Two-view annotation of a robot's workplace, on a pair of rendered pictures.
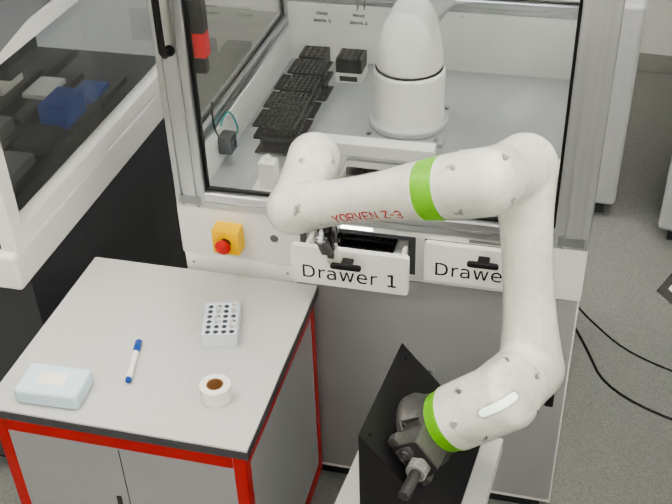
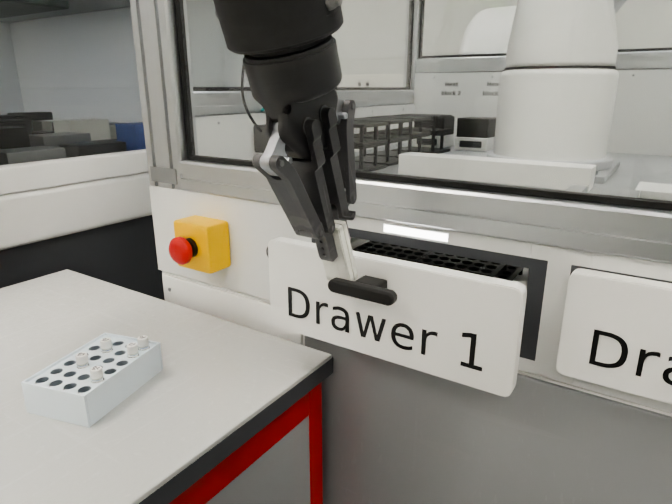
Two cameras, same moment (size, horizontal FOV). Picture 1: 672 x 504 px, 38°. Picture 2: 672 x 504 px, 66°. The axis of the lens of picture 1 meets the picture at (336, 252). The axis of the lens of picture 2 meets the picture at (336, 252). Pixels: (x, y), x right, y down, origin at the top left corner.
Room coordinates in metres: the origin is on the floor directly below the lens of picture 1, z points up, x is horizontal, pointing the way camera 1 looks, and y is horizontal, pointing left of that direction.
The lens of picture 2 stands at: (1.39, -0.14, 1.10)
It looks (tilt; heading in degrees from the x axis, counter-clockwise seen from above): 18 degrees down; 18
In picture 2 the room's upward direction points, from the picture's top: straight up
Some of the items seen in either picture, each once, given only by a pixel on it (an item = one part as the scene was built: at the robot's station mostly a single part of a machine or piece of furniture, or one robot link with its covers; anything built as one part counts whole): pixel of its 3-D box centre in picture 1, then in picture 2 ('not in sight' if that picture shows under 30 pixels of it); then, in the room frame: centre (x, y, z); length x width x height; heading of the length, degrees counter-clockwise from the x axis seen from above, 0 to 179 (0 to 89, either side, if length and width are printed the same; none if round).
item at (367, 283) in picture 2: (346, 264); (367, 287); (1.86, -0.02, 0.91); 0.07 x 0.04 x 0.01; 75
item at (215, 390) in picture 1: (215, 390); not in sight; (1.58, 0.28, 0.78); 0.07 x 0.07 x 0.04
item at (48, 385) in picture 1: (54, 385); not in sight; (1.61, 0.64, 0.78); 0.15 x 0.10 x 0.04; 78
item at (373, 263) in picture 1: (349, 268); (379, 307); (1.89, -0.03, 0.87); 0.29 x 0.02 x 0.11; 75
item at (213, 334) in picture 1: (221, 323); (97, 375); (1.81, 0.28, 0.78); 0.12 x 0.08 x 0.04; 179
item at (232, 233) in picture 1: (227, 239); (200, 244); (2.03, 0.27, 0.88); 0.07 x 0.05 x 0.07; 75
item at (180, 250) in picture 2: (223, 246); (183, 249); (2.00, 0.28, 0.88); 0.04 x 0.03 x 0.04; 75
